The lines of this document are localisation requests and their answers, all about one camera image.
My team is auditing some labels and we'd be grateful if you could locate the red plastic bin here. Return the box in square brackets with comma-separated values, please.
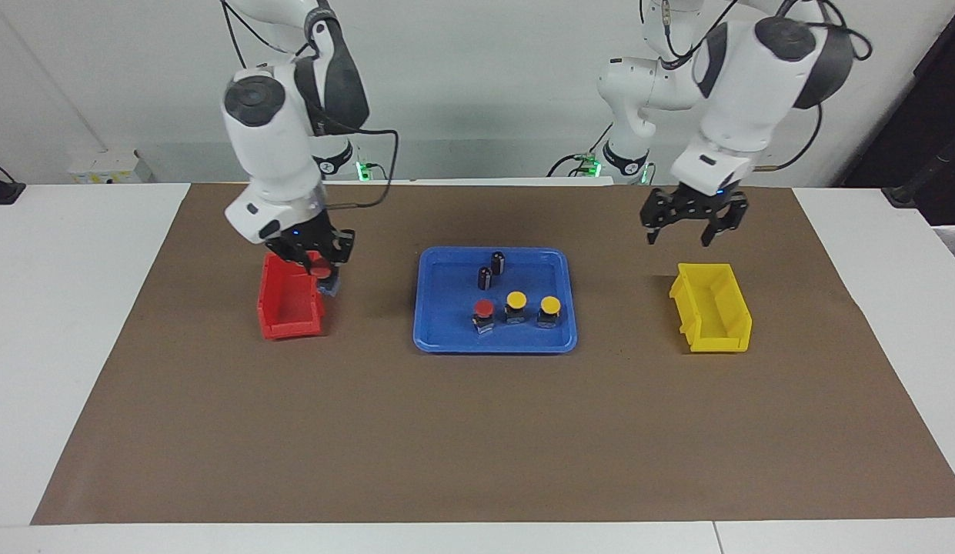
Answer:
[256, 250, 328, 341]

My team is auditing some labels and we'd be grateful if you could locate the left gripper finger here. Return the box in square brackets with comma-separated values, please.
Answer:
[701, 196, 749, 249]
[640, 190, 670, 245]

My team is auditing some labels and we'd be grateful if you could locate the blue plastic tray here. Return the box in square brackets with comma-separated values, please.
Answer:
[412, 246, 579, 355]

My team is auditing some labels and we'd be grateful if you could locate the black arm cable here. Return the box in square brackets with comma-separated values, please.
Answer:
[639, 0, 874, 172]
[219, 0, 401, 210]

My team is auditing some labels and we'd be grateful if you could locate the black base cable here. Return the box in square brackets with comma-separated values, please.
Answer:
[549, 123, 613, 178]

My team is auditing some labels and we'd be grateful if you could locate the yellow plastic bin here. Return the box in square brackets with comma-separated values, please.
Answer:
[669, 262, 753, 354]

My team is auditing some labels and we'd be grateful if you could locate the white yellow box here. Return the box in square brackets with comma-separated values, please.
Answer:
[68, 150, 153, 184]

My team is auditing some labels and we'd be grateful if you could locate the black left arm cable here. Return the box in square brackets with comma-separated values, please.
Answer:
[639, 0, 874, 172]

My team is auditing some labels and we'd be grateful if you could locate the brown paper mat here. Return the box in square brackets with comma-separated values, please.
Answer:
[31, 182, 955, 526]

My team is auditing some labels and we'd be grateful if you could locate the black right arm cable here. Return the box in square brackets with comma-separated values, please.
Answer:
[219, 0, 401, 210]

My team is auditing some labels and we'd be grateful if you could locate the black stand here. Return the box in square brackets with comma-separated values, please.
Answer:
[883, 146, 955, 209]

